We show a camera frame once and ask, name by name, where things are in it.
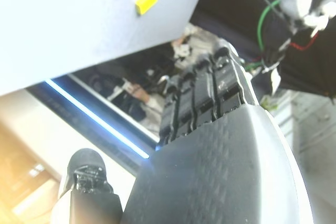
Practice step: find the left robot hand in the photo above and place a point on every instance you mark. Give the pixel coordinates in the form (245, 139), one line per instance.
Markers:
(210, 169)

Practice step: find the robot column with light strip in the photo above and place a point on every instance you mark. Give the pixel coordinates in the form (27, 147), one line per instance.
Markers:
(105, 125)

